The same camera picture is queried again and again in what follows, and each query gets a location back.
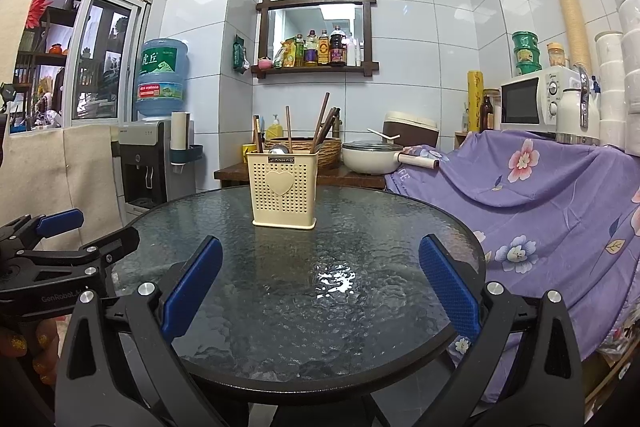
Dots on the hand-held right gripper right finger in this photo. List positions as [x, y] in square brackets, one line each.
[450, 292]

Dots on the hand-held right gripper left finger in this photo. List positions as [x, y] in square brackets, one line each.
[190, 292]

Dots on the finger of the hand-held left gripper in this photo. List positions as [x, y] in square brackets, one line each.
[120, 241]
[60, 219]

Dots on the cream plastic utensil holder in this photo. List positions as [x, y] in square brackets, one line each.
[280, 207]

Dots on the large steel spoon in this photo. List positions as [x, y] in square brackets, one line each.
[280, 150]

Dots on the pile of wooden chopsticks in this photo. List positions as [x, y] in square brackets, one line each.
[288, 129]

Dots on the person's left hand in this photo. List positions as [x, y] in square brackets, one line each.
[40, 342]

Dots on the beige cloth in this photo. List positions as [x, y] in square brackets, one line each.
[75, 172]

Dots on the grey water dispenser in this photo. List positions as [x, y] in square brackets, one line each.
[142, 157]

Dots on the white cup dispenser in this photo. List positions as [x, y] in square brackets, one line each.
[178, 132]

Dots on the purple floral cloth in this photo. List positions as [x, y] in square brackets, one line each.
[550, 207]

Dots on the small wooden box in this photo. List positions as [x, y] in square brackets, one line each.
[462, 141]

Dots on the yellow mug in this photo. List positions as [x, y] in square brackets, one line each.
[248, 149]

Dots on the white pan with glass lid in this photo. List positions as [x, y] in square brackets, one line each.
[365, 162]

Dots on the brown and white rice cooker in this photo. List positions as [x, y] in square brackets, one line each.
[420, 132]

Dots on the blue water jug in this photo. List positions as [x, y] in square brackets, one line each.
[160, 77]

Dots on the brown glass bottle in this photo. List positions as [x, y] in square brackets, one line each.
[486, 114]

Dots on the woven basket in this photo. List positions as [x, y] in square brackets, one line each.
[330, 155]

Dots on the yellow soap dispenser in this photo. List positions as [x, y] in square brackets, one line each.
[274, 129]

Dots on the glass jar wooden lid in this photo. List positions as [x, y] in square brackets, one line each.
[496, 107]

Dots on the yellow roll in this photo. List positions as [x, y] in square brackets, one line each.
[475, 102]

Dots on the bronze faucet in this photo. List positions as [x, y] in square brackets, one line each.
[338, 124]

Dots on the white microwave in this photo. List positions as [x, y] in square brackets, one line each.
[522, 99]

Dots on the red artificial flower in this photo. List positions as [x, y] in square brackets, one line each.
[40, 9]

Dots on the white kettle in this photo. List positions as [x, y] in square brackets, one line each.
[570, 112]

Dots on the green hanging packet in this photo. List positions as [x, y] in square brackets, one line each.
[239, 54]

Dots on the pink bowl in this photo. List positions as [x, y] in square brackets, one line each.
[265, 64]

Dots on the green noodle bowl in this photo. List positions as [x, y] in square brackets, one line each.
[528, 68]
[527, 55]
[525, 39]

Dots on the wood framed mirror shelf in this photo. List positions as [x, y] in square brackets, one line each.
[262, 37]

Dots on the yellow green packet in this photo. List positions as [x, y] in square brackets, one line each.
[286, 54]

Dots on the yellow lid jar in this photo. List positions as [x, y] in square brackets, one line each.
[556, 56]

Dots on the white bottle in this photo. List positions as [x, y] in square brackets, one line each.
[352, 52]

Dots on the green bottle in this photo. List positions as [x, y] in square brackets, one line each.
[299, 52]

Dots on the stacks of white cups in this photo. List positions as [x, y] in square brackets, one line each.
[615, 82]

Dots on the dark sauce bottle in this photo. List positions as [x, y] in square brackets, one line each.
[337, 49]

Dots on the purple label bottle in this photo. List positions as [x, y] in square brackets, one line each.
[311, 52]

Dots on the yellow label bottle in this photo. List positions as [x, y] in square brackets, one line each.
[323, 51]

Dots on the tall sleeve of paper cups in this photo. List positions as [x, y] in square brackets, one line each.
[572, 22]

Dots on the white frame sliding window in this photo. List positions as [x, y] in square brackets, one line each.
[100, 57]

